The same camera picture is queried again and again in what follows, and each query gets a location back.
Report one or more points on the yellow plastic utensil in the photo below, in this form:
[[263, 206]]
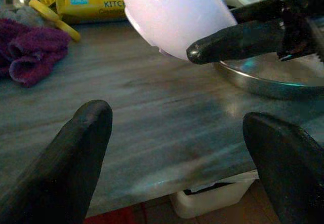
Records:
[[63, 26]]

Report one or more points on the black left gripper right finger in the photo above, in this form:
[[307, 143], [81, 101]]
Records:
[[288, 168]]

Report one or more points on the yellow kitchen wipes package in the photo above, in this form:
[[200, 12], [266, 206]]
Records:
[[83, 8]]

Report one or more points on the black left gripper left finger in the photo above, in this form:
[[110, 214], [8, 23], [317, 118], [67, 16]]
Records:
[[71, 163]]

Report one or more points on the round stainless steel plate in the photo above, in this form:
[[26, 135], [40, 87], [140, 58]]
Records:
[[263, 83]]

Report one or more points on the red floor mat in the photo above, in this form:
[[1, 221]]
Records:
[[114, 215]]

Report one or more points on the white plastic box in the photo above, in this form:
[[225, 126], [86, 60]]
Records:
[[212, 201]]

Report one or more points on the grey fluffy cloth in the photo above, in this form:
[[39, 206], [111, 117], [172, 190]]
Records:
[[22, 16]]

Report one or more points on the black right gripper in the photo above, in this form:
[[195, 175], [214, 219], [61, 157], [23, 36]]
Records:
[[298, 21]]

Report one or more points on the white plastic bowl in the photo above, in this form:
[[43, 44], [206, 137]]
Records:
[[174, 13]]

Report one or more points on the purple fluffy cloth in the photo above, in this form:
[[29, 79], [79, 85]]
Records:
[[33, 54]]

